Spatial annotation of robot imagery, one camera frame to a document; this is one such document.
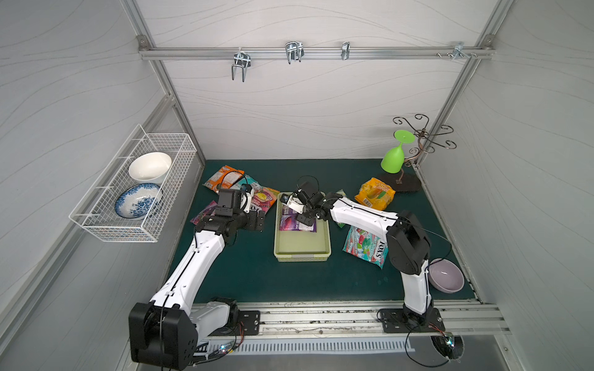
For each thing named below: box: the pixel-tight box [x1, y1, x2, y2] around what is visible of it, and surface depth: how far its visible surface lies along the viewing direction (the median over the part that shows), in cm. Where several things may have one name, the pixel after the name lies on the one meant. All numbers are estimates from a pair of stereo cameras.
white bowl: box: [128, 152, 173, 182], surface depth 72 cm
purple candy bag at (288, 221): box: [279, 205, 318, 233], surface depth 96 cm
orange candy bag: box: [201, 165, 246, 195], surface depth 113 cm
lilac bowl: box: [427, 258, 465, 294], surface depth 82 cm
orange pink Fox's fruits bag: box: [250, 183, 280, 215], surface depth 106 cm
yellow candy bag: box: [354, 176, 396, 211], surface depth 104 cm
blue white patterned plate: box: [114, 182, 164, 220], surface depth 65 cm
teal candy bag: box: [228, 174, 263, 191], surface depth 113 cm
